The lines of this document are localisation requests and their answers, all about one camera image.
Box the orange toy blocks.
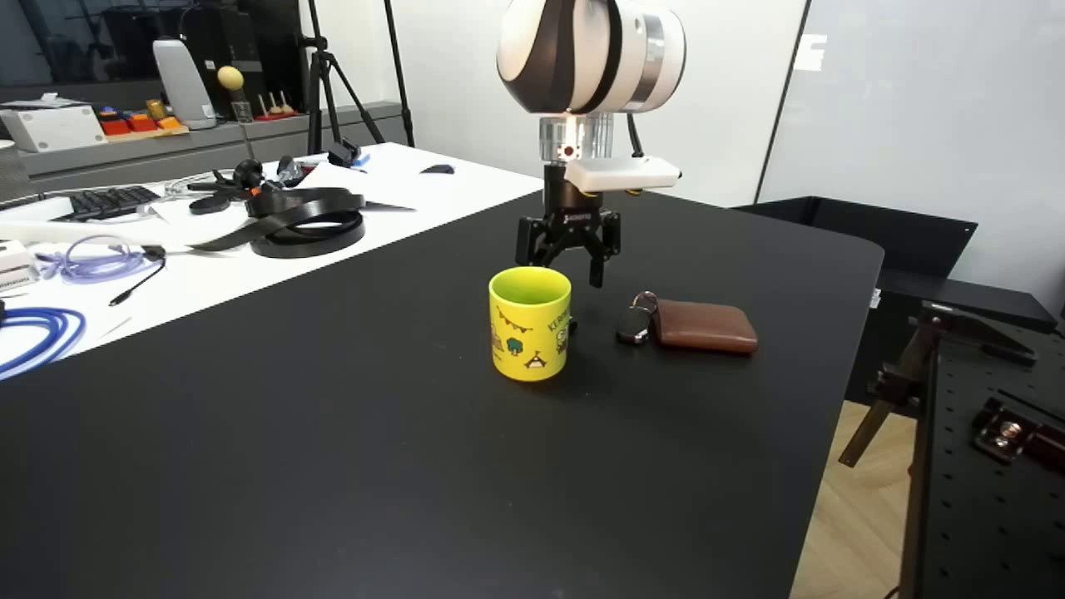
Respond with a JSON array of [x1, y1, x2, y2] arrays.
[[98, 97, 191, 138]]

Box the black keyboard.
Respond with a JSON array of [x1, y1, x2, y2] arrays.
[[63, 183, 165, 224]]

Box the thin black cable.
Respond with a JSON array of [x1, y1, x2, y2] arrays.
[[107, 242, 174, 310]]

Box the yellow ball stand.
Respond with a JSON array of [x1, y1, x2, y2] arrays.
[[185, 62, 292, 218]]

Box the blue coiled cable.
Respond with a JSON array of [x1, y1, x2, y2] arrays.
[[0, 305, 91, 381]]

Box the white wall switch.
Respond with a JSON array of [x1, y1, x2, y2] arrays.
[[791, 30, 832, 76]]

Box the black car key fob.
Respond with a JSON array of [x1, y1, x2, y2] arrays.
[[611, 287, 658, 349]]

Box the black perforated breadboard table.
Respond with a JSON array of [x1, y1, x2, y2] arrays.
[[895, 318, 1065, 599]]

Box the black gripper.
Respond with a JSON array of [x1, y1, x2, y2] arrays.
[[512, 162, 624, 288]]

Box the black camera tripod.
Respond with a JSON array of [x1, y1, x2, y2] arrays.
[[296, 0, 388, 159]]

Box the brown leather key pouch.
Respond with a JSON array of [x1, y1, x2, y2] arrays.
[[647, 296, 763, 358]]

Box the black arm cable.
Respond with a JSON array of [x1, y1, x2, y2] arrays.
[[624, 110, 650, 159]]

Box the white box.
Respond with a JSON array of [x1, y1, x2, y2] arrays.
[[0, 97, 109, 155]]

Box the purple coiled cable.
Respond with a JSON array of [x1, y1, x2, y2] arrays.
[[32, 228, 149, 282]]

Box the dark glass window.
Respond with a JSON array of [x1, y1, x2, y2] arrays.
[[0, 0, 309, 112]]

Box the white electronic device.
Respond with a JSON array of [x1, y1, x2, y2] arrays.
[[0, 233, 48, 294]]

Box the black coiled cable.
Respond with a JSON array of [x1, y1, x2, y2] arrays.
[[220, 183, 417, 259]]

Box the brown metal stand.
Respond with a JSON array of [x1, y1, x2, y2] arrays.
[[838, 298, 1042, 469]]

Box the grey counter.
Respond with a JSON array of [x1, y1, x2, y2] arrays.
[[0, 101, 411, 208]]

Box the yellow-green printed mug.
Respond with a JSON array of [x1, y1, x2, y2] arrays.
[[485, 261, 577, 384]]

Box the brown metal fixture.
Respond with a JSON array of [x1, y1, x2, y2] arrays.
[[972, 392, 1065, 469]]

